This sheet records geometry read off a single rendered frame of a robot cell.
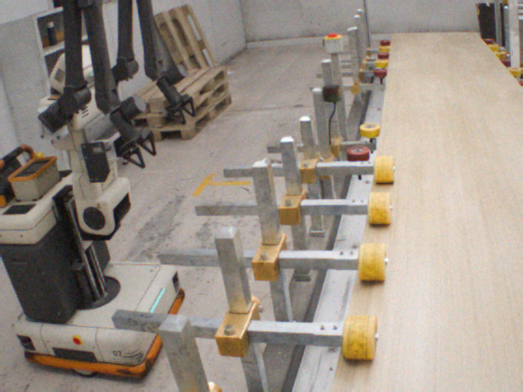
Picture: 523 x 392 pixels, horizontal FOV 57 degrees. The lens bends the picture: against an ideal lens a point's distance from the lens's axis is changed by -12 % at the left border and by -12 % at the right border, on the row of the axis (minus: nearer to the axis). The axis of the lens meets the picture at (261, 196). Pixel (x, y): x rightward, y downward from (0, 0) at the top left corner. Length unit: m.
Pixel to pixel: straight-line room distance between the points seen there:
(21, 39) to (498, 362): 3.74
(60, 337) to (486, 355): 1.84
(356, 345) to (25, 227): 1.53
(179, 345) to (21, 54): 3.52
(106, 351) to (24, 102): 2.41
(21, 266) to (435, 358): 1.76
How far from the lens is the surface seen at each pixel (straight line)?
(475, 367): 0.97
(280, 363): 1.29
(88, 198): 2.13
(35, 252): 2.21
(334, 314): 1.55
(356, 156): 1.83
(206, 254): 1.24
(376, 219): 1.36
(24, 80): 4.15
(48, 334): 2.43
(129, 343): 2.22
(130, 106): 1.75
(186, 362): 0.78
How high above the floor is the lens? 1.58
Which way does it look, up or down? 25 degrees down
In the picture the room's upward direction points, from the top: 9 degrees counter-clockwise
